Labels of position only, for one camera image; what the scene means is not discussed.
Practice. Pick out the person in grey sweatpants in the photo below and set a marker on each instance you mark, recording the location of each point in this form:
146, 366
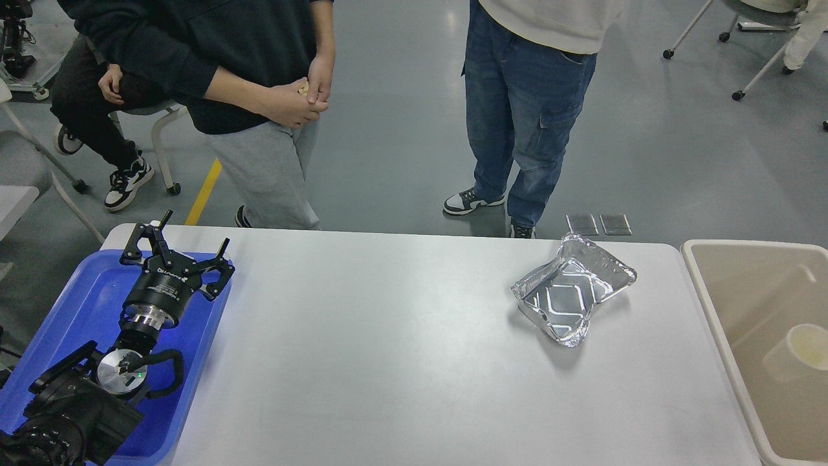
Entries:
254, 75

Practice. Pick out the beige plastic bin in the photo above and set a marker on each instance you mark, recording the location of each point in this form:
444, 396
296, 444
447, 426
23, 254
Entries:
753, 292

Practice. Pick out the right metal floor plate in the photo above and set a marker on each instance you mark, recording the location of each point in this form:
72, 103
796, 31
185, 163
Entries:
616, 224

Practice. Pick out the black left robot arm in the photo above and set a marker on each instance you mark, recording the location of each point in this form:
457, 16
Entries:
111, 373

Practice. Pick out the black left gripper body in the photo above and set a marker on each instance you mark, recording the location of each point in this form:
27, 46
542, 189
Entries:
163, 292

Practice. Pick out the crumpled aluminium foil tray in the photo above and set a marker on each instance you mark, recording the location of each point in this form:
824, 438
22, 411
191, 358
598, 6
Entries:
559, 296

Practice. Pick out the white side table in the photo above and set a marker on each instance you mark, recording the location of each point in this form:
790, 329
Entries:
15, 201

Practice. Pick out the metal floor plate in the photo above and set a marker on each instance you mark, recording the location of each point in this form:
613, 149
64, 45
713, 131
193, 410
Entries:
582, 224
616, 224

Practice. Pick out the white paper cup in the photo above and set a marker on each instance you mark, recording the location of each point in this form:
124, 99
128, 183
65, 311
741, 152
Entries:
801, 353

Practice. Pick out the left metal floor plate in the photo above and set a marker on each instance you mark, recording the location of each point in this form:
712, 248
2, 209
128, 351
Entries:
582, 224

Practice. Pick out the person in blue jeans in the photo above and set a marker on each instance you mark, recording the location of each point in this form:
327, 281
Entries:
527, 67

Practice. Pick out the person in white top right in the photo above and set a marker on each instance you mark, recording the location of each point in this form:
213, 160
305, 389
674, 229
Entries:
812, 21

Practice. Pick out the blue plastic tray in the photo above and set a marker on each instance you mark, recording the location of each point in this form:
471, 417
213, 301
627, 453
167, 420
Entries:
88, 309

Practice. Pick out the seated person in black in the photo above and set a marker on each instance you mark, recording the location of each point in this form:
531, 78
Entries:
86, 90

